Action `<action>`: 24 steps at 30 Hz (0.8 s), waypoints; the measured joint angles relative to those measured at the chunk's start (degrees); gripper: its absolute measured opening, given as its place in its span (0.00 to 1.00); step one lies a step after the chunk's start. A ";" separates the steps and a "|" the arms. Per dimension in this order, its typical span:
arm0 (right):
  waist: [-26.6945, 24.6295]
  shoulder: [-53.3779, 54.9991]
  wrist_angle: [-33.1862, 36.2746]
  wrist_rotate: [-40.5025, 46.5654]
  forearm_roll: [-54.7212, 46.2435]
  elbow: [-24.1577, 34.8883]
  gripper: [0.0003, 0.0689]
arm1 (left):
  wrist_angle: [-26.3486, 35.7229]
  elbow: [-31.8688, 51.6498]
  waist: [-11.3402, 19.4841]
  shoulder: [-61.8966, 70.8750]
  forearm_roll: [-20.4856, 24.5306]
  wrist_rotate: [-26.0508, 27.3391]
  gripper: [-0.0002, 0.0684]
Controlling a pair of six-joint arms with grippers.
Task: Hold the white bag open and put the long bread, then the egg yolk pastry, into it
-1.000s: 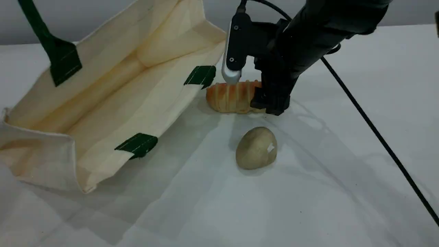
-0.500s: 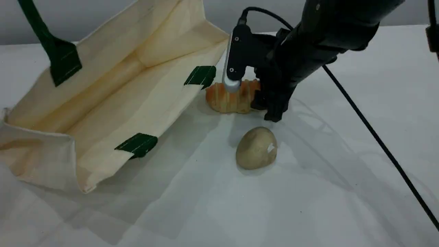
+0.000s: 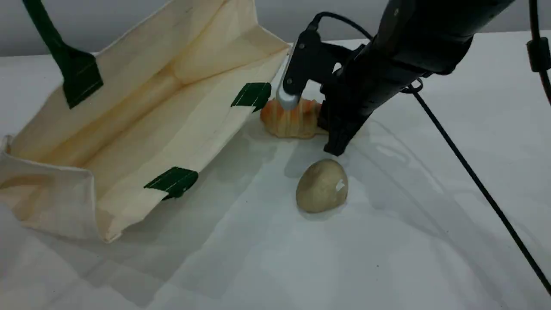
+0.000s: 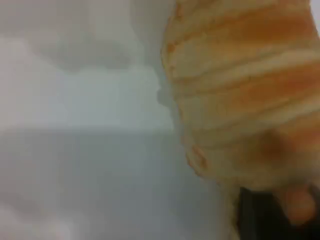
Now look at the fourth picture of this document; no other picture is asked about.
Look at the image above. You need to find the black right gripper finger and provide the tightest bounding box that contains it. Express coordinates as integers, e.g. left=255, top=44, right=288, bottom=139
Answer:
left=237, top=186, right=298, bottom=240
left=309, top=183, right=320, bottom=240

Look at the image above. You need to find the long striped orange bread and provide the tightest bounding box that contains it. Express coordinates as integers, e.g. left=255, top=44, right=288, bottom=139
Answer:
left=159, top=0, right=320, bottom=240

